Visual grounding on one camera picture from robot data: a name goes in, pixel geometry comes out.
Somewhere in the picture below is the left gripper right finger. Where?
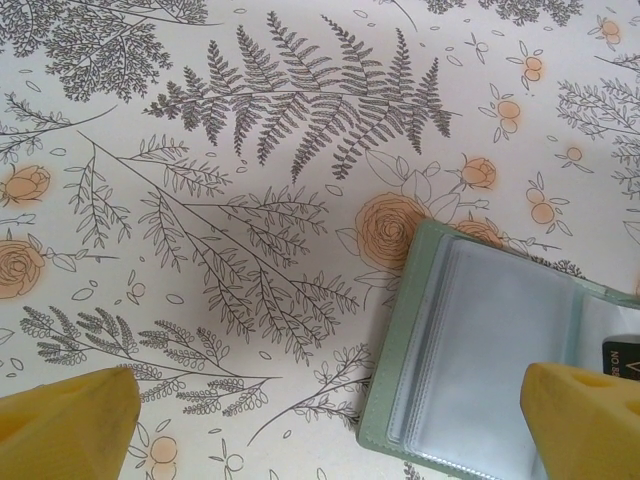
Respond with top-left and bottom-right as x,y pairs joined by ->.
519,362 -> 640,480

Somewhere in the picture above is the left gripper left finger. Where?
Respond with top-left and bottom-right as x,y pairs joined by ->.
0,367 -> 141,480

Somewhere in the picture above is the black credit card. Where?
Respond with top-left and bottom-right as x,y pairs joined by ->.
602,334 -> 640,396

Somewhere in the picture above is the mint green card holder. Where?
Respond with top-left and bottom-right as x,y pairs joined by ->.
357,217 -> 640,480

